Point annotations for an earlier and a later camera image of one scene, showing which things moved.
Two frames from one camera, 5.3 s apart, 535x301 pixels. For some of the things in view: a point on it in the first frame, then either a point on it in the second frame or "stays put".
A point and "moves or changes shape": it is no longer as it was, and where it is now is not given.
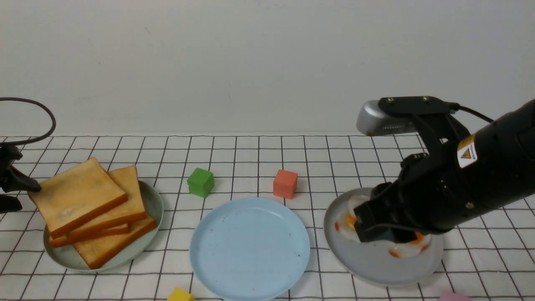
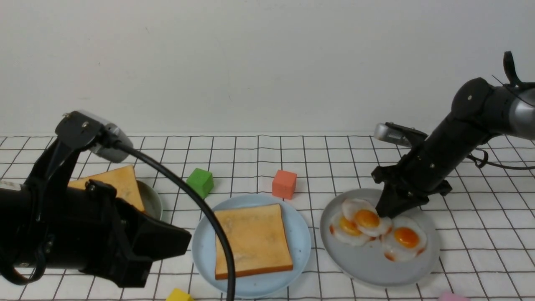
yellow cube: (181, 294) stays put
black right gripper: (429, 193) → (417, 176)
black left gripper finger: (12, 179) → (114, 230)
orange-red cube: (285, 184) stays put
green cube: (201, 182) stays put
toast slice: (127, 178) stays put
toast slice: (77, 197) moves or changes shape
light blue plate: (249, 249) stays put
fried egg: (421, 243) stays put
